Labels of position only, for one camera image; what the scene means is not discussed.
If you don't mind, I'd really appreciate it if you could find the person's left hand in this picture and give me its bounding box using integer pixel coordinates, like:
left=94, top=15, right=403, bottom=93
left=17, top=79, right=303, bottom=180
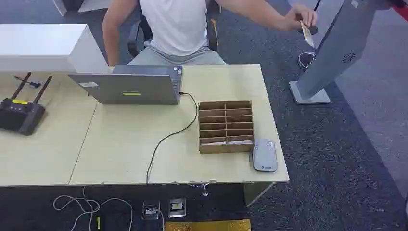
left=282, top=4, right=318, bottom=32

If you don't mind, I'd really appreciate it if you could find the pale printed card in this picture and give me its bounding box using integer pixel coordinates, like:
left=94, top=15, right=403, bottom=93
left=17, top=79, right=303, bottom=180
left=300, top=20, right=316, bottom=49

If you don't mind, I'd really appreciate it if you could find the round black stand base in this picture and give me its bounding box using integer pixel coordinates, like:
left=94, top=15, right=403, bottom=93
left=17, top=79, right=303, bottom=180
left=297, top=50, right=317, bottom=70

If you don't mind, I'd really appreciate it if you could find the grey kiosk stand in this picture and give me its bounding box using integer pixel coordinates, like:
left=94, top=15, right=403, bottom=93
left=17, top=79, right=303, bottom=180
left=289, top=0, right=393, bottom=105

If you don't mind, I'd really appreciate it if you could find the person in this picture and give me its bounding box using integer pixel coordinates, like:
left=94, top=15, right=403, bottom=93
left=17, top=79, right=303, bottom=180
left=102, top=0, right=318, bottom=67

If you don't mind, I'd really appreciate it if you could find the wooden card box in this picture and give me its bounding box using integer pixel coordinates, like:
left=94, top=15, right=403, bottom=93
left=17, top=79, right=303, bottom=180
left=198, top=100, right=255, bottom=155

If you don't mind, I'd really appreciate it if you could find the black office chair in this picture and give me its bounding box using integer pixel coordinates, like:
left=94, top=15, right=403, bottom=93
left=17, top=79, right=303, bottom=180
left=127, top=0, right=221, bottom=58

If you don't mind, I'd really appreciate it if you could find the grey laptop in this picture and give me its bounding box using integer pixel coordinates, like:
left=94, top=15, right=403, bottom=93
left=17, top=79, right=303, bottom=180
left=67, top=65, right=184, bottom=105

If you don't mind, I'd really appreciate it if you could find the pale desk leg panel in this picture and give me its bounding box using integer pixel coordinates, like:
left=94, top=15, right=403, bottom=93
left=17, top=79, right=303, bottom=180
left=243, top=181, right=276, bottom=208

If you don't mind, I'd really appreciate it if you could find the metal desk clamp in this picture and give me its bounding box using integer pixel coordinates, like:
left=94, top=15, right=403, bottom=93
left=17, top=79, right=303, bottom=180
left=187, top=181, right=210, bottom=197

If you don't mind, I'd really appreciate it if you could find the metal floor socket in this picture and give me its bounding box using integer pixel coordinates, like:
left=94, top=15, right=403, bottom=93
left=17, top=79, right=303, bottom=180
left=141, top=200, right=161, bottom=221
left=167, top=197, right=188, bottom=218

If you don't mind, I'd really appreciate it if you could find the gold floor plate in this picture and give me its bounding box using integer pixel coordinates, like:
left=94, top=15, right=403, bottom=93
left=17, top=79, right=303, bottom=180
left=164, top=219, right=252, bottom=231

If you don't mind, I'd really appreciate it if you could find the white cabinet box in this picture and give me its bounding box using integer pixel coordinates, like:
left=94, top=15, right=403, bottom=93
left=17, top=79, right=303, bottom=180
left=0, top=23, right=110, bottom=74

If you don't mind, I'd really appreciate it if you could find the small black adapter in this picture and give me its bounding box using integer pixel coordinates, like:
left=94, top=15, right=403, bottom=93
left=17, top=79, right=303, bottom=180
left=13, top=75, right=42, bottom=89

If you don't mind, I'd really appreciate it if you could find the black router with antennas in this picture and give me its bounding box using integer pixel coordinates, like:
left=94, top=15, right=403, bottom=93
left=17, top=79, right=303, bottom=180
left=0, top=72, right=53, bottom=137

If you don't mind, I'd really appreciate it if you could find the black power cable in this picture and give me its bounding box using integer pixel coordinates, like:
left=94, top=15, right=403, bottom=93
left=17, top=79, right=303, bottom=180
left=146, top=91, right=199, bottom=186

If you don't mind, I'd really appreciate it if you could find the white table frame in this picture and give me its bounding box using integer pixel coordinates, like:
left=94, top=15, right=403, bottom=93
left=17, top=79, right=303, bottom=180
left=52, top=0, right=112, bottom=17

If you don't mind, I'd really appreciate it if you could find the white cable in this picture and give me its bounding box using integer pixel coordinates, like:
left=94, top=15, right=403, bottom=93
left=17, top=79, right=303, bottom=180
left=52, top=186, right=134, bottom=231

